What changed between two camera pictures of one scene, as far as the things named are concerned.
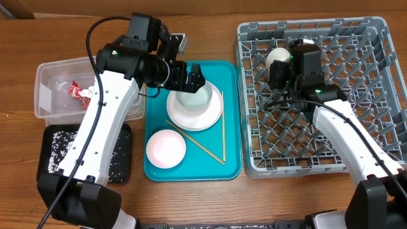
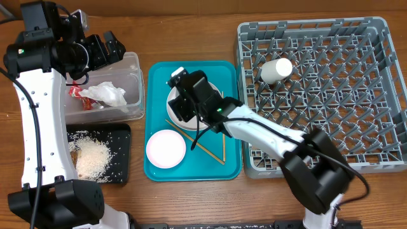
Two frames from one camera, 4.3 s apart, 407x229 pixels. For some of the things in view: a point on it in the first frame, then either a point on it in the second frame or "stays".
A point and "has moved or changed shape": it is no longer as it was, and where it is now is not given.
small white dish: [166, 149] stays
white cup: [276, 54] has moved or changed shape
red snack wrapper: [74, 92] stays
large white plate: [198, 120] stays
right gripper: [276, 69] to [179, 108]
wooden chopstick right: [224, 126] stays
